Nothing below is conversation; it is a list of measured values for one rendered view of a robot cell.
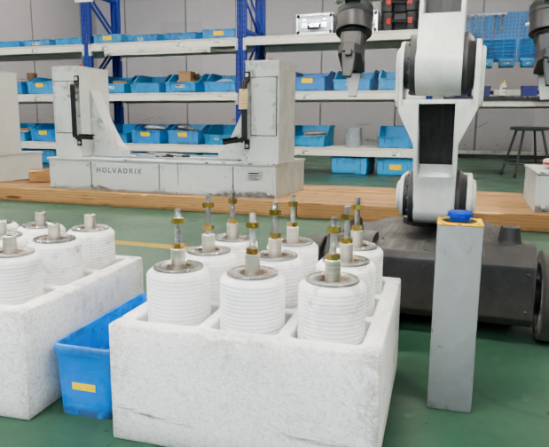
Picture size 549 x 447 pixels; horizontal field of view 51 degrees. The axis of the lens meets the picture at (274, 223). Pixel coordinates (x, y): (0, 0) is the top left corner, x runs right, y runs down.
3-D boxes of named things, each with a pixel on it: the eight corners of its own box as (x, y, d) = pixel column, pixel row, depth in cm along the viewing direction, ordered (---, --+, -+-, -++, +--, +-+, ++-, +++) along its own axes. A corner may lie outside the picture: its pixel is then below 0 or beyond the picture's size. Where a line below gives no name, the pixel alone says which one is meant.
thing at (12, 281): (13, 342, 104) (6, 245, 101) (59, 348, 101) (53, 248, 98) (-27, 363, 95) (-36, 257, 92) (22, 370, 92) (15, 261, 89)
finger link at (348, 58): (340, 78, 132) (341, 53, 133) (354, 77, 132) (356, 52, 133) (339, 74, 131) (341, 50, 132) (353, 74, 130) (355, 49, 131)
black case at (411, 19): (384, 37, 563) (385, 19, 560) (420, 36, 553) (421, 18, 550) (380, 31, 523) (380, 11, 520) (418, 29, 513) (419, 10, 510)
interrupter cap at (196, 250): (176, 254, 96) (176, 250, 96) (205, 246, 103) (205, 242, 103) (213, 260, 92) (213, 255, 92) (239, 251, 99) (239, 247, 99)
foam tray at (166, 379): (212, 344, 122) (210, 262, 119) (396, 366, 112) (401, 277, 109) (112, 438, 85) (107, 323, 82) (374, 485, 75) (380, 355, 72)
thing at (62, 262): (53, 321, 115) (48, 233, 112) (96, 325, 113) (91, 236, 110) (21, 338, 106) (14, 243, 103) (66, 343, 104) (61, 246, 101)
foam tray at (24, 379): (-2, 318, 137) (-8, 246, 134) (145, 335, 127) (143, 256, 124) (-162, 390, 100) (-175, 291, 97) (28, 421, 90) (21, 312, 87)
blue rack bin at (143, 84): (152, 95, 662) (151, 76, 658) (181, 95, 650) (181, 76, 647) (128, 93, 615) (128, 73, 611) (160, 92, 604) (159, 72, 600)
